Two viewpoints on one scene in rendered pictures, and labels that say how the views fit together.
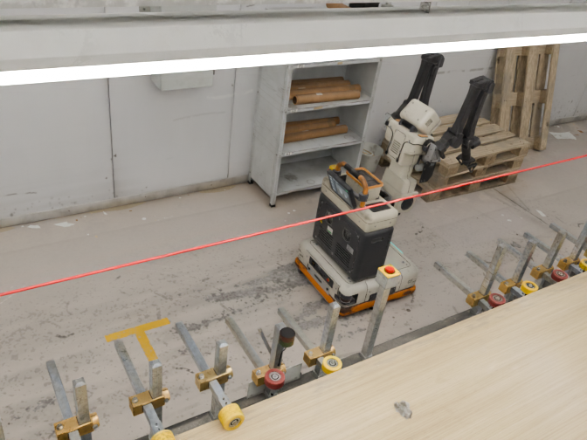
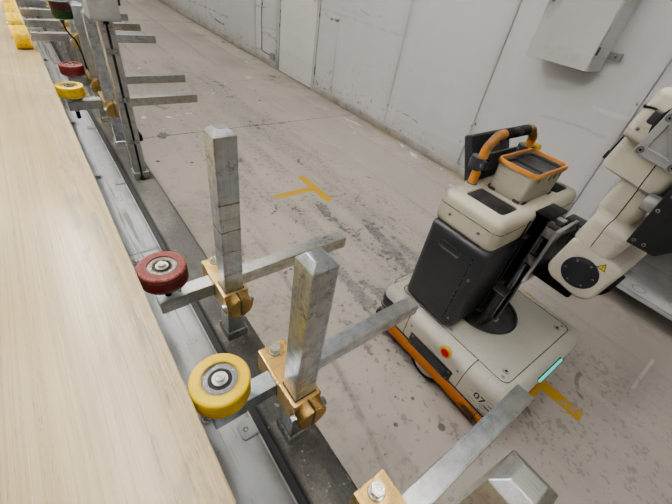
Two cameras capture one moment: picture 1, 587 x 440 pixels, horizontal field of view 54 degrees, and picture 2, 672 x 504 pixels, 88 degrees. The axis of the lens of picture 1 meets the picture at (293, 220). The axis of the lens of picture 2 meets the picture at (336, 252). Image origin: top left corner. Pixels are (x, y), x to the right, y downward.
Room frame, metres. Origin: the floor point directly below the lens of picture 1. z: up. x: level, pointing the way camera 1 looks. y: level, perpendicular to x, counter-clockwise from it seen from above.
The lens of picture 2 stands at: (2.48, -1.51, 1.35)
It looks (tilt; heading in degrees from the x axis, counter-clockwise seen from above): 40 degrees down; 83
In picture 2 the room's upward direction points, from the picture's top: 11 degrees clockwise
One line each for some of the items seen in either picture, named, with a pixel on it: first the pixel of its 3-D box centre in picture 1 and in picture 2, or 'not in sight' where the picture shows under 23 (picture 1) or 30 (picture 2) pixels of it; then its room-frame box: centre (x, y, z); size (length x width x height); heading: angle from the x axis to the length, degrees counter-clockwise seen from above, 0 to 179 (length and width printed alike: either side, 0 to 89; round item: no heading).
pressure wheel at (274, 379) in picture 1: (273, 385); (74, 78); (1.54, -0.02, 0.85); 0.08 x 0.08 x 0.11
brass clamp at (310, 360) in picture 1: (320, 354); (110, 104); (1.75, -0.20, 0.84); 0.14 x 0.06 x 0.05; 126
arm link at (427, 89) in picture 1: (428, 85); not in sight; (3.74, -0.75, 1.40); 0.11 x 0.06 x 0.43; 36
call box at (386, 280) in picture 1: (387, 277); (100, 3); (1.92, -0.43, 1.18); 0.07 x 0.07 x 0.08; 36
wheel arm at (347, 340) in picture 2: (496, 275); (330, 350); (2.55, -1.14, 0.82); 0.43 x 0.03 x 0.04; 36
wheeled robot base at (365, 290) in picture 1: (356, 266); (473, 325); (3.31, -0.50, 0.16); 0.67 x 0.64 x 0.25; 125
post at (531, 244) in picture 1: (517, 276); (300, 376); (2.50, -1.23, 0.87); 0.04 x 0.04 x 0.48; 36
